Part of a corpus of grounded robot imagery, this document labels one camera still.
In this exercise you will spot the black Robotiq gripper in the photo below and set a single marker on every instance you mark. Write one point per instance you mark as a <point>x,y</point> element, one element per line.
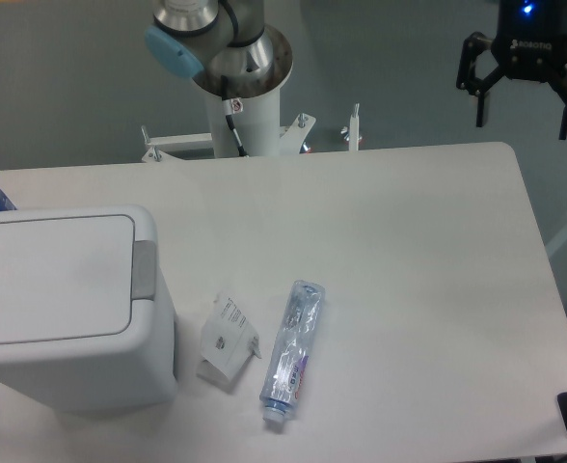
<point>534,43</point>

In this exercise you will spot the white push-button trash can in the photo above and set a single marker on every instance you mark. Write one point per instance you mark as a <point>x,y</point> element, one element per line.
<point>86,319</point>

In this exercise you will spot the silver robot arm blue cap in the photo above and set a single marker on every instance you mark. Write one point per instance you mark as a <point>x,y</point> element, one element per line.
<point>185,37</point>

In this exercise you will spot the crushed clear plastic bottle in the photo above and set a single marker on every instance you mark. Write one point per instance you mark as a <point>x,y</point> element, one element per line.
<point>292,349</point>

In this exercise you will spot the white crumpled paper packet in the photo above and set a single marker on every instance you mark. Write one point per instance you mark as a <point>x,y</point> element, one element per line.
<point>228,341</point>

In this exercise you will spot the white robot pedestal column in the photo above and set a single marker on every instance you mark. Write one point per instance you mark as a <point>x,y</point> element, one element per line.
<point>257,124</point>

